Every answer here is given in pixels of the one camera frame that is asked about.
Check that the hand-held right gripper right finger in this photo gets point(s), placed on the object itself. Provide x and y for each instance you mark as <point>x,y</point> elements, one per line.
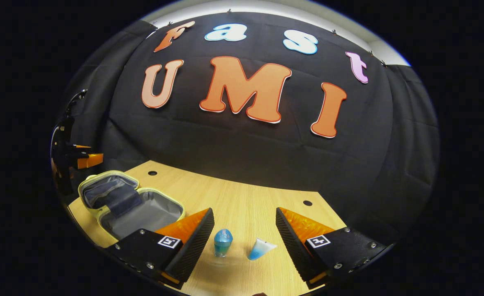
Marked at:
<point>293,250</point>

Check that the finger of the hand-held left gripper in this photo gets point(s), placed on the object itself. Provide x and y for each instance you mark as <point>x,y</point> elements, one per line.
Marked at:
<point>91,160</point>
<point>81,148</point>

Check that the blue and white tube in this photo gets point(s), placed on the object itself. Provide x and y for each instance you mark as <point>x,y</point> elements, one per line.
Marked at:
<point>260,249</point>

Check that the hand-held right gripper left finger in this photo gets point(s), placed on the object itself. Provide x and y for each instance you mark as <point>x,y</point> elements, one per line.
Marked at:
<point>194,250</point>

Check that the small blue bottle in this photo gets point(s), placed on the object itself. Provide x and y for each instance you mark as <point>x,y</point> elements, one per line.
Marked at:
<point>223,244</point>

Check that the pale yellow suitcase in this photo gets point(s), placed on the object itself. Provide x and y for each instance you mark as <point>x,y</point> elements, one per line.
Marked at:
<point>143,213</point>

